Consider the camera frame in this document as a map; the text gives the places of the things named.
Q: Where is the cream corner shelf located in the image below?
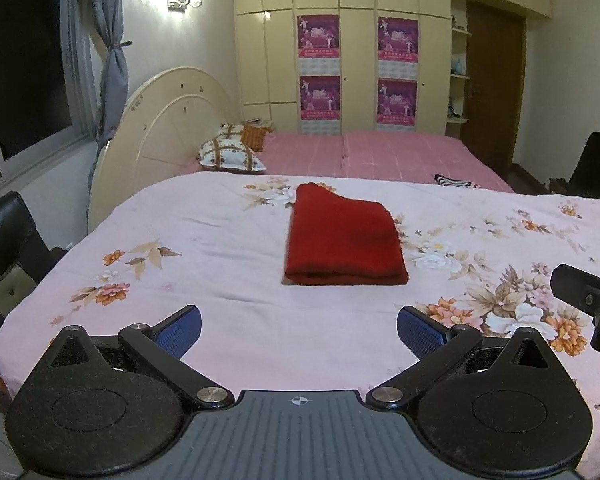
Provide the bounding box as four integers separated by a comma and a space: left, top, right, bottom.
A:
447, 15, 473, 125

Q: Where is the window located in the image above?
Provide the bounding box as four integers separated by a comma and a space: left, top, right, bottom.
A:
0, 0, 98, 191

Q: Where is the white patterned pillow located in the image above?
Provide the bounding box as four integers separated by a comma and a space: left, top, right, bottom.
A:
197, 138, 267, 173
217, 122, 248, 143

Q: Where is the orange striped pillow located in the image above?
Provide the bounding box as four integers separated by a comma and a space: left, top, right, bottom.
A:
241, 122, 273, 153

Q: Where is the black bag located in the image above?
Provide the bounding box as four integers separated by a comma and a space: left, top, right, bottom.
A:
567, 131, 600, 198

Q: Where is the cream curved headboard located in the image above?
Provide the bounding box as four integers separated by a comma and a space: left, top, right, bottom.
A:
87, 66, 241, 236

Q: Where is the grey curtain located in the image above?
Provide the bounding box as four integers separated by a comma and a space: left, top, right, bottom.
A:
77, 0, 131, 143

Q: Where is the pink bed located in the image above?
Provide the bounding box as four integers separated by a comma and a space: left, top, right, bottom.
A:
182, 131, 516, 193

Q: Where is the red sequined sweater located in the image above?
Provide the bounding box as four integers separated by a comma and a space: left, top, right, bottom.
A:
283, 182, 410, 286

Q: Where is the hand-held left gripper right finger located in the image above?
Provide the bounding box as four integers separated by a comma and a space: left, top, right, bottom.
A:
365, 305, 552, 408

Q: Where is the black leather chair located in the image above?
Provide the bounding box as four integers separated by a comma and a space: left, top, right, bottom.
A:
0, 191, 63, 356

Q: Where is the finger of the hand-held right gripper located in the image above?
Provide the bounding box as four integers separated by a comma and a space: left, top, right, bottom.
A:
550, 263, 600, 318

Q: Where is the floral bed sheet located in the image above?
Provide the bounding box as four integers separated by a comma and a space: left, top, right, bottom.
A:
0, 175, 600, 478

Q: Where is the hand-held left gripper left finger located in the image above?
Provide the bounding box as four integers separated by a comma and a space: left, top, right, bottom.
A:
47, 304, 233, 408

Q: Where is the brown wooden door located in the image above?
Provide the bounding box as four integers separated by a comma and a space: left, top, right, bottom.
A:
462, 0, 527, 178

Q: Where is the purple wall poster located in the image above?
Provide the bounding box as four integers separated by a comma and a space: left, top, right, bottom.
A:
297, 15, 341, 77
376, 78, 418, 132
299, 76, 342, 135
377, 16, 420, 78

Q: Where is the striped folded cloth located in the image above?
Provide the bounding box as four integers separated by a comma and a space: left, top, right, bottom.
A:
433, 174, 482, 190

